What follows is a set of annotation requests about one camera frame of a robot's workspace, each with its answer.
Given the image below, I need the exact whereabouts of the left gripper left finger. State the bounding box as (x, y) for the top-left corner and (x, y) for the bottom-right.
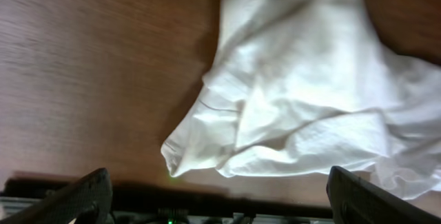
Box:
(1, 168), (112, 224)

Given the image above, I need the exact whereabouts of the white t-shirt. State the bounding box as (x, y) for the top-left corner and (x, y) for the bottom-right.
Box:
(161, 0), (440, 199)

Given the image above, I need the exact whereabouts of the metal rail at table edge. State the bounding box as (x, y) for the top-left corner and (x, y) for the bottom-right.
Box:
(0, 196), (335, 224)

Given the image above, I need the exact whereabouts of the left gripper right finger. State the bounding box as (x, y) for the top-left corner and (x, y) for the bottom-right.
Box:
(327, 166), (440, 224)

